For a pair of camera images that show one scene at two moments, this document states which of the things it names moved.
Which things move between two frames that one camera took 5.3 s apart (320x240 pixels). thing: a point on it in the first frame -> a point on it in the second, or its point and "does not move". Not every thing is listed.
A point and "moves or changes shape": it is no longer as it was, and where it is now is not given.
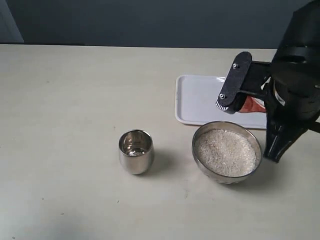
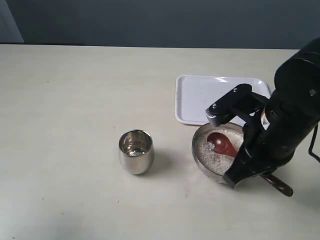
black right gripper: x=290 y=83 -> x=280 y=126
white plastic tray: x=196 y=97 does not move
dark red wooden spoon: x=252 y=104 moves or changes shape
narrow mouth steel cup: x=136 y=152 does not move
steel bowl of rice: x=228 y=152 does not move
